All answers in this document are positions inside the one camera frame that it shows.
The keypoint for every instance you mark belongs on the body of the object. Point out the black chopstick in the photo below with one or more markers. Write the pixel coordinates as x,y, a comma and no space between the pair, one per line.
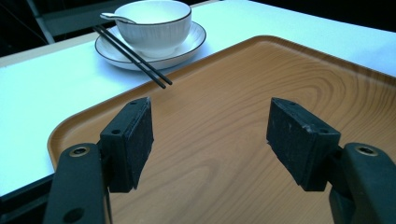
137,55
130,59

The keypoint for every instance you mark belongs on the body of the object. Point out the grey metal stand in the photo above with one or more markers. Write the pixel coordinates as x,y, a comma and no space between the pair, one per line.
39,20

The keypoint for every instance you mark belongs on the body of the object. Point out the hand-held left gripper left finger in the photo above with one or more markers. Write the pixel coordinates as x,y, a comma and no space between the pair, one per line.
126,146

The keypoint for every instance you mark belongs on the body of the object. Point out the white spoon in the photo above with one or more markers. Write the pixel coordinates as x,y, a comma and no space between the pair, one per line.
116,17

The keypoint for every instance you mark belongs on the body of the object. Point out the white black-rimmed plate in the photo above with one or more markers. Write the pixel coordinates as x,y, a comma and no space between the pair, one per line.
190,40

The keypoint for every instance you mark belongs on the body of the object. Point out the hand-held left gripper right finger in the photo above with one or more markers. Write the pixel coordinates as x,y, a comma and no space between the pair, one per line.
302,140

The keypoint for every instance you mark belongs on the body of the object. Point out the wooden tray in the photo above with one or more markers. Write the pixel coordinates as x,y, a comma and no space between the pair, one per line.
218,124

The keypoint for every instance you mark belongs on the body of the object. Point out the white ribbed bowl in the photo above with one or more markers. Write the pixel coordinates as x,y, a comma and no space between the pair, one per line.
154,26

